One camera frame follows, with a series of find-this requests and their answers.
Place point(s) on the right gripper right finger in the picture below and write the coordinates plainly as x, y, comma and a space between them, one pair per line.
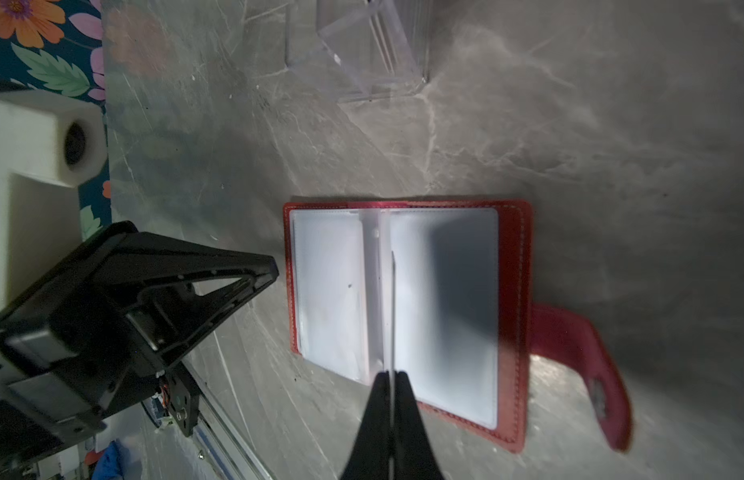
413, 457

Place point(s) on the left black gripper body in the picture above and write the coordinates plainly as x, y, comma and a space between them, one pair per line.
81, 343

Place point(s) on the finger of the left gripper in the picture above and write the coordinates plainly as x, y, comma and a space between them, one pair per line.
168, 321
186, 264

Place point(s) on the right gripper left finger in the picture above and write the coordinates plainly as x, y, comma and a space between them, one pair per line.
370, 457

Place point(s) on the red card holder wallet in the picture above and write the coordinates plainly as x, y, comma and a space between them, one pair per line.
440, 290

